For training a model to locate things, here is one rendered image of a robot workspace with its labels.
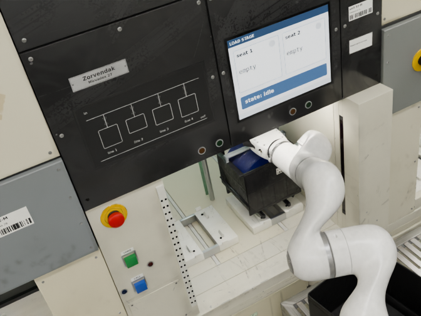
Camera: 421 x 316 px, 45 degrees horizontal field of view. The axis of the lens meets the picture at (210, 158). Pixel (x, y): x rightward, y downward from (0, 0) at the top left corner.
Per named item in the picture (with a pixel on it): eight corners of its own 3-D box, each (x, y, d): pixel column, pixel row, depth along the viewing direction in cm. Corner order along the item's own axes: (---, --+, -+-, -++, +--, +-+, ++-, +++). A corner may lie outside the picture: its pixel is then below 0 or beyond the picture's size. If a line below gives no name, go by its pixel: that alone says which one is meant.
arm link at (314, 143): (331, 127, 124) (306, 123, 154) (287, 177, 125) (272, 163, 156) (358, 151, 125) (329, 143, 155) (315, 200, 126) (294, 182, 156)
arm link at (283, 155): (287, 135, 153) (267, 158, 154) (314, 154, 143) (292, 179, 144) (301, 148, 159) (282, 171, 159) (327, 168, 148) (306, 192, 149)
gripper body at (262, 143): (267, 167, 159) (249, 151, 167) (294, 155, 162) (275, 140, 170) (264, 147, 154) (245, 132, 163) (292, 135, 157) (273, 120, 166)
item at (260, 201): (247, 226, 176) (234, 152, 158) (220, 196, 192) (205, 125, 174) (306, 198, 183) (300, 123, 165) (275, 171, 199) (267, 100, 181)
